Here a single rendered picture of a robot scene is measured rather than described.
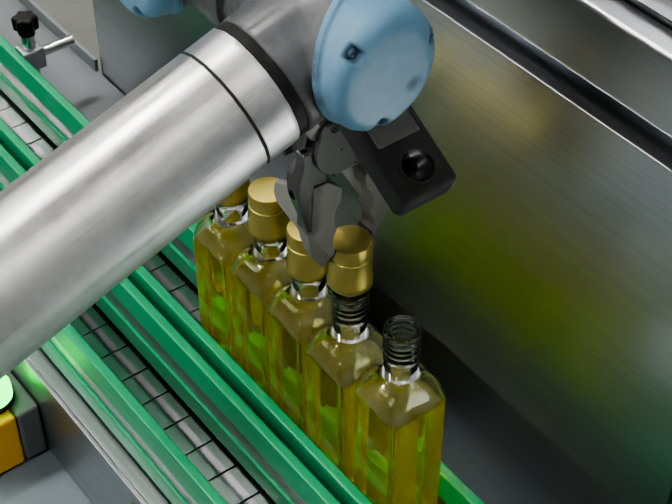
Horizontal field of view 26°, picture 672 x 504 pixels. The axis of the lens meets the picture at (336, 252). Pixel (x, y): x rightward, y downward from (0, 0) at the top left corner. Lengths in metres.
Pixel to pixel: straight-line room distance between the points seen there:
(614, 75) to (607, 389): 0.27
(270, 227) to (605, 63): 0.34
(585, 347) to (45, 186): 0.54
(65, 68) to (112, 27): 0.12
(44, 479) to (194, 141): 0.84
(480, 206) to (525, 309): 0.09
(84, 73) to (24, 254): 1.10
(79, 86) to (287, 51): 1.05
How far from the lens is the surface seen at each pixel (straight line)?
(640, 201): 1.02
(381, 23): 0.75
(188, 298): 1.50
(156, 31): 1.63
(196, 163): 0.74
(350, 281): 1.10
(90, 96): 1.78
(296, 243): 1.15
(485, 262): 1.20
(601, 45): 1.00
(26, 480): 1.54
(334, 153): 1.02
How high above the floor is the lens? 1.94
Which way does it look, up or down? 43 degrees down
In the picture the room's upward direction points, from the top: straight up
